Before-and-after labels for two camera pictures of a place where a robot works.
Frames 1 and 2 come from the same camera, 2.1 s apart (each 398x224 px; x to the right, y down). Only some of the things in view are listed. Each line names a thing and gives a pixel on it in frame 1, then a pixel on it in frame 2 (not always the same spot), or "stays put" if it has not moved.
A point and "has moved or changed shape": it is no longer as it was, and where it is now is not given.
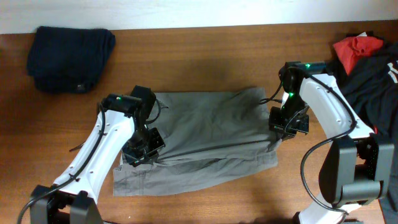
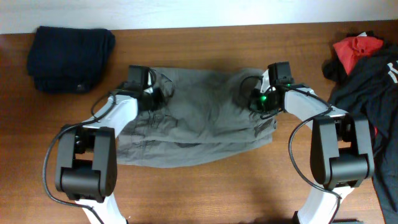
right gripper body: (288, 121) → (262, 102)
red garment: (350, 48) stays put
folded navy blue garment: (69, 60) stays put
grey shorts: (208, 135) has moved or changed shape
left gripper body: (143, 145) → (156, 99)
